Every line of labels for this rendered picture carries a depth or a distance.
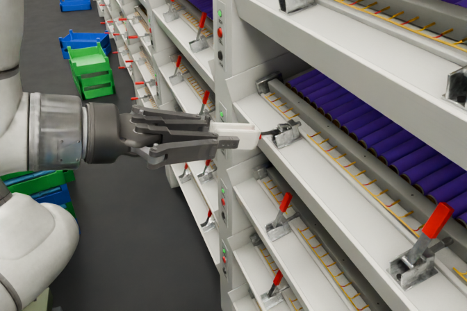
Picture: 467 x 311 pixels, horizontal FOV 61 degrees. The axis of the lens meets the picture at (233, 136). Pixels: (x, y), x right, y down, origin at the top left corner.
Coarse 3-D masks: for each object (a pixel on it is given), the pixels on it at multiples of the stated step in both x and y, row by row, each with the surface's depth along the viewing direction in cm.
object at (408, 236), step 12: (264, 96) 71; (276, 108) 67; (288, 120) 63; (300, 132) 60; (312, 144) 58; (324, 156) 55; (336, 168) 53; (348, 180) 51; (360, 192) 49; (372, 204) 47; (384, 216) 46; (396, 228) 44; (408, 240) 43; (456, 276) 38
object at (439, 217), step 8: (440, 208) 36; (448, 208) 36; (432, 216) 37; (440, 216) 36; (448, 216) 36; (432, 224) 37; (440, 224) 36; (424, 232) 37; (432, 232) 37; (424, 240) 38; (416, 248) 38; (424, 248) 38; (408, 256) 39; (416, 256) 38
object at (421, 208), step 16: (272, 80) 71; (288, 96) 66; (304, 112) 61; (320, 128) 58; (336, 128) 56; (336, 144) 55; (352, 144) 53; (352, 160) 53; (368, 160) 50; (352, 176) 51; (368, 176) 50; (384, 176) 47; (384, 192) 47; (400, 192) 45; (416, 192) 44; (416, 208) 43; (432, 208) 42; (448, 224) 40; (464, 240) 39; (464, 256) 39
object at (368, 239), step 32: (288, 64) 73; (256, 96) 72; (256, 128) 65; (288, 160) 57; (320, 160) 56; (320, 192) 51; (352, 192) 50; (352, 224) 46; (384, 224) 45; (416, 224) 44; (352, 256) 46; (384, 256) 42; (448, 256) 40; (384, 288) 41; (416, 288) 39; (448, 288) 38
